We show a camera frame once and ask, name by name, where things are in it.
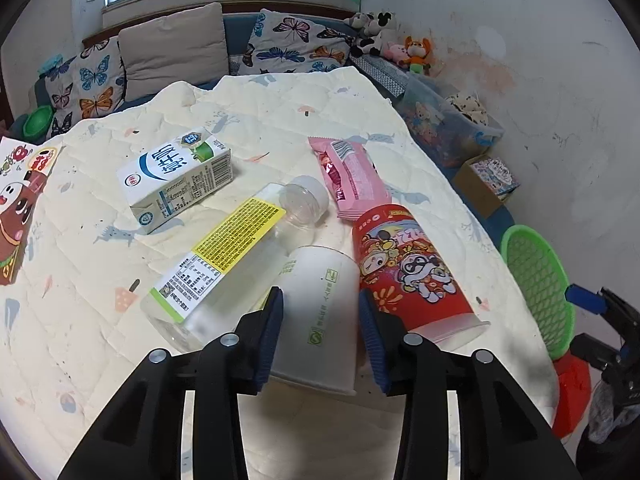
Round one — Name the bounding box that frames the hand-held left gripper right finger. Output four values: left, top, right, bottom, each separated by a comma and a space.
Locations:
357, 289, 583, 480

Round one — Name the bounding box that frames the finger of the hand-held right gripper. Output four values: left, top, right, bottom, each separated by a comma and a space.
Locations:
565, 284, 640, 333
570, 334, 621, 376

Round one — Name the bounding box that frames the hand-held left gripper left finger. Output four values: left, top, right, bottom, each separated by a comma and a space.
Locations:
57, 286, 285, 480

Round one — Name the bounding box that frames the green plastic basket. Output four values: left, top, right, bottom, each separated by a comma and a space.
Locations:
500, 225, 576, 361

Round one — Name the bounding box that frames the white paper cup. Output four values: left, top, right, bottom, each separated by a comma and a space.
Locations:
267, 245, 362, 397

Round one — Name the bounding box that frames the red cartoon paper cup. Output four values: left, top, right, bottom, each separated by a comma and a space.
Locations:
351, 203, 492, 351

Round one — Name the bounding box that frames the clear plastic bottle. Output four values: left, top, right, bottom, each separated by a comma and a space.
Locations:
140, 175, 330, 356

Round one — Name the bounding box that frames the pink snack packet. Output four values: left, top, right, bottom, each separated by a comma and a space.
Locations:
307, 136, 396, 222

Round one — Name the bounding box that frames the white milk carton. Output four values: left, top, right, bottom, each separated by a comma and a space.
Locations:
116, 126, 235, 236

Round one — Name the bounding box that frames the person's right forearm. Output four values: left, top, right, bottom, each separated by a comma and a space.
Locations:
587, 385, 631, 443

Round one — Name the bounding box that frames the red plastic stool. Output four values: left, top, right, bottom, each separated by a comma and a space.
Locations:
552, 352, 593, 438

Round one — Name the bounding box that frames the cardboard box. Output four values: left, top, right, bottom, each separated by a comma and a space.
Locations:
454, 155, 521, 218

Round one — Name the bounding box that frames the white quilted blanket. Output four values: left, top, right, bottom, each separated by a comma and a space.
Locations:
0, 67, 558, 480

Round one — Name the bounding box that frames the spotted cloth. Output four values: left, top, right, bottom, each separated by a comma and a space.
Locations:
445, 91, 493, 126

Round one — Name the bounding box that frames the clear storage bin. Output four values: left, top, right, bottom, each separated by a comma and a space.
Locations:
400, 77, 503, 168

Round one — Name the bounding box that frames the grey patterned cloth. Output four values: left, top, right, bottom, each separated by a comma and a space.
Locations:
350, 54, 410, 98

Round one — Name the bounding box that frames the cartoon printed box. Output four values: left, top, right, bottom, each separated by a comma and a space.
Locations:
0, 135, 63, 287

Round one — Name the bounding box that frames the butterfly print pillow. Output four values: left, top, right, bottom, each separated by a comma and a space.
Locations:
310, 25, 362, 75
44, 57, 82, 138
75, 35, 127, 117
244, 8, 328, 77

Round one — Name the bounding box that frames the orange fox plush toy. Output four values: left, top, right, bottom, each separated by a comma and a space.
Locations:
400, 36, 433, 76

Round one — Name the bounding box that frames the blue sofa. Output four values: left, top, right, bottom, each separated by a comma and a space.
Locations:
15, 12, 516, 248

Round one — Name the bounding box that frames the grey cushion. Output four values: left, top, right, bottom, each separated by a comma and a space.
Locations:
118, 2, 231, 102

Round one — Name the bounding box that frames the cow plush toy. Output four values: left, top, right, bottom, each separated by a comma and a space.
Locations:
345, 10, 398, 58

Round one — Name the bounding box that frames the green bowl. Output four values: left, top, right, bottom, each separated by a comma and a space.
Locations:
22, 105, 55, 139

